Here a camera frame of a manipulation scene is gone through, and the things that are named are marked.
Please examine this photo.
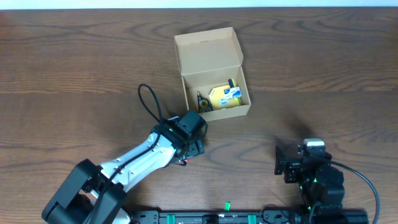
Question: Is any yellow black correction tape dispenser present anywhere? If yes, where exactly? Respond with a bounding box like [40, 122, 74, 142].
[197, 91, 213, 113]

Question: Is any black mounting rail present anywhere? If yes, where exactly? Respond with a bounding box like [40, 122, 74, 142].
[131, 205, 369, 224]

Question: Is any yellow sticky notes pad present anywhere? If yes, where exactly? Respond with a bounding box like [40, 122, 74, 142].
[209, 85, 236, 110]

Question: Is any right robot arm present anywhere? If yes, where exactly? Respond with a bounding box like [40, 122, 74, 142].
[274, 144, 345, 215]

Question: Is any cardboard box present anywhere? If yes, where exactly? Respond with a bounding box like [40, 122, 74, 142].
[174, 27, 251, 121]

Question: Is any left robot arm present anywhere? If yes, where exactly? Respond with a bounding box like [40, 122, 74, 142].
[42, 110, 207, 223]

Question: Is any yellow highlighter with black cap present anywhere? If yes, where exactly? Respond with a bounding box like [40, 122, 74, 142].
[228, 78, 242, 106]

